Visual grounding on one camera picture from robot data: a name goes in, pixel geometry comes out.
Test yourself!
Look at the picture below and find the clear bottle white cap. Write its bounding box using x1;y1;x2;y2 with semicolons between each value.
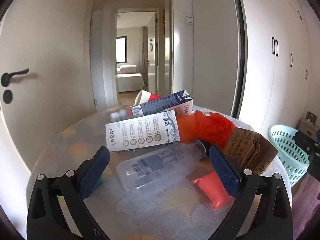
110;107;133;123

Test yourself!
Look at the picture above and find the black door handle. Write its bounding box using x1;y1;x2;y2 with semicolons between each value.
1;68;30;87

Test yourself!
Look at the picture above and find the teal plastic basket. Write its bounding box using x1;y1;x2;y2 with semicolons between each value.
267;124;312;188

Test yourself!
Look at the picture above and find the blue and white milk carton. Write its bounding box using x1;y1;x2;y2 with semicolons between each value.
131;89;194;118

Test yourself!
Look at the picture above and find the grey curtain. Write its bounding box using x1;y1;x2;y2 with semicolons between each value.
141;27;150;90

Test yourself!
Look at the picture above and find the pink blanket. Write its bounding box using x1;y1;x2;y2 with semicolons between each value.
291;175;320;240

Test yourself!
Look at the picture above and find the white bed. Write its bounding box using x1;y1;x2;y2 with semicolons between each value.
116;64;145;93

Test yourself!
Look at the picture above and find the window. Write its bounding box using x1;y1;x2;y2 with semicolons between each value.
116;37;127;63

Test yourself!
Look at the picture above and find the clear plastic bottle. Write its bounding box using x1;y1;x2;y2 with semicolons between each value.
116;140;213;198

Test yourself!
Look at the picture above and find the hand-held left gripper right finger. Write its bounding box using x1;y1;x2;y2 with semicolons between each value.
209;145;293;240

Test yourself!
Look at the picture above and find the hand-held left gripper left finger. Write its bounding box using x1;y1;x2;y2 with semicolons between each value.
26;146;118;240

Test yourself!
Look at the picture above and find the red and white bowl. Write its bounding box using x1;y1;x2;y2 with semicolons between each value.
134;90;162;105

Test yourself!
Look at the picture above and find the orange plastic bag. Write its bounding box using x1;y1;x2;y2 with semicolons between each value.
194;110;237;147

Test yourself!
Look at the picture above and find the white nightstand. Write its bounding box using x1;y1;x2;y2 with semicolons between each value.
299;117;320;137

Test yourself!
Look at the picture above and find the white wardrobe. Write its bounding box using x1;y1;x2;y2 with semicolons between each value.
236;0;320;135

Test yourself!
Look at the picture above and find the brown folded paper booklet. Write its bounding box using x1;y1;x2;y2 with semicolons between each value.
222;127;279;177

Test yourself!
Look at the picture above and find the white milk carton blue print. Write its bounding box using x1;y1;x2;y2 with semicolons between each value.
105;110;181;153

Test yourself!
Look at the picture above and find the red tube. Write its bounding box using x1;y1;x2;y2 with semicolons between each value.
191;171;235;210

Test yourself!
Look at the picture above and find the orange plastic container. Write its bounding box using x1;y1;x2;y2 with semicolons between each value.
176;115;200;144

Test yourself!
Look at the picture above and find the white door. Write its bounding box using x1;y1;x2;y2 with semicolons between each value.
0;0;97;173

